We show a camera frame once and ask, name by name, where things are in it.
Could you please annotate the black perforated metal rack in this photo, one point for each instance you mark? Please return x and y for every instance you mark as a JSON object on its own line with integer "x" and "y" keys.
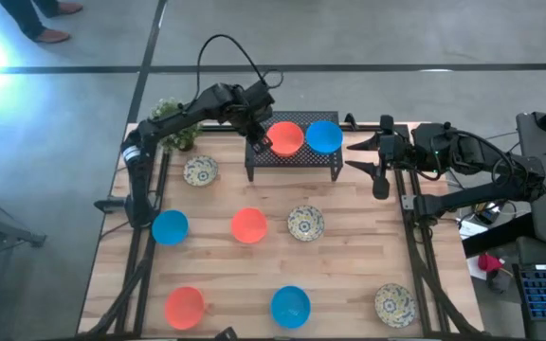
{"x": 301, "y": 160}

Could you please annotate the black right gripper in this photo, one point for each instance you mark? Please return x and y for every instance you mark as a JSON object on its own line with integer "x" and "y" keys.
{"x": 391, "y": 149}

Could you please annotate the black floor stand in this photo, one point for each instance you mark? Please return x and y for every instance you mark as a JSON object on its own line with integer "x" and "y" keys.
{"x": 38, "y": 240}

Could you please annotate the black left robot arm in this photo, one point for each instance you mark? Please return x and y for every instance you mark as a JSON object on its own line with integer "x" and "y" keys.
{"x": 133, "y": 180}

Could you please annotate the small dark grey device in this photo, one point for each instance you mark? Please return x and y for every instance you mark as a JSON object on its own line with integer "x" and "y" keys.
{"x": 498, "y": 282}

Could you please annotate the orange plastic bowl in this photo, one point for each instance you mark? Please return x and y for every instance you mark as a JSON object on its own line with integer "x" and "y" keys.
{"x": 285, "y": 139}
{"x": 184, "y": 308}
{"x": 249, "y": 225}

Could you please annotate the person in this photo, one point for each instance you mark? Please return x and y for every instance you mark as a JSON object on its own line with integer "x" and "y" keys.
{"x": 22, "y": 19}

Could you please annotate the dark side table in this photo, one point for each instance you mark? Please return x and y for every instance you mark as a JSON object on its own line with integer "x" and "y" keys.
{"x": 533, "y": 137}

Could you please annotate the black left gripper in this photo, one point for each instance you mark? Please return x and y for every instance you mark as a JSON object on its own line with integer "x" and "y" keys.
{"x": 256, "y": 122}

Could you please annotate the small green potted plant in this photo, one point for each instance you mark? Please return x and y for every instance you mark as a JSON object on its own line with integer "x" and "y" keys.
{"x": 185, "y": 139}

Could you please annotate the blue plastic bowl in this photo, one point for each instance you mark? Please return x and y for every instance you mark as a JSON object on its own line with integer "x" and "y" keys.
{"x": 169, "y": 228}
{"x": 290, "y": 307}
{"x": 324, "y": 137}

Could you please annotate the small black box device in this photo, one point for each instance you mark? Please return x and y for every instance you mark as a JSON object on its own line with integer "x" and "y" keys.
{"x": 488, "y": 214}

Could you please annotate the small black clamp bracket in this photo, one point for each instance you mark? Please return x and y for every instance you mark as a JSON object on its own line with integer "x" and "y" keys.
{"x": 350, "y": 122}

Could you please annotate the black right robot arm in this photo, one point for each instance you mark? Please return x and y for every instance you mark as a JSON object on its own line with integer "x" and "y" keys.
{"x": 472, "y": 198}

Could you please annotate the white paper sheet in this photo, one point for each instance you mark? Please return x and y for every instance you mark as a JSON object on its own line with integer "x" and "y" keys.
{"x": 472, "y": 230}

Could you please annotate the floral patterned yellow bowl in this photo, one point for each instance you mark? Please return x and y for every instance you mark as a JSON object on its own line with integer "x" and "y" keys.
{"x": 394, "y": 305}
{"x": 306, "y": 223}
{"x": 200, "y": 170}

